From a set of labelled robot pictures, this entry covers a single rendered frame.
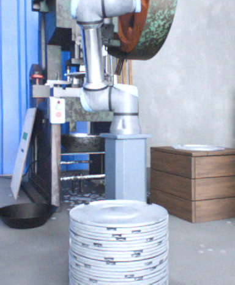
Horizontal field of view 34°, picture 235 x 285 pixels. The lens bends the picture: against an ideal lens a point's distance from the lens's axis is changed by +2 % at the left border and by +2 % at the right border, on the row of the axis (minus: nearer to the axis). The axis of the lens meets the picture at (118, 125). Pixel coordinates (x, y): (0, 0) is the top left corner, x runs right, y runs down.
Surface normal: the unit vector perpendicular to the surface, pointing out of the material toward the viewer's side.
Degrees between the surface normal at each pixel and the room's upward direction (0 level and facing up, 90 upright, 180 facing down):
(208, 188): 90
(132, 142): 90
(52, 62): 90
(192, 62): 90
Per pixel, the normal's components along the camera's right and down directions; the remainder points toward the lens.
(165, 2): 0.34, 0.36
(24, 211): 0.24, -0.65
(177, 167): -0.90, 0.01
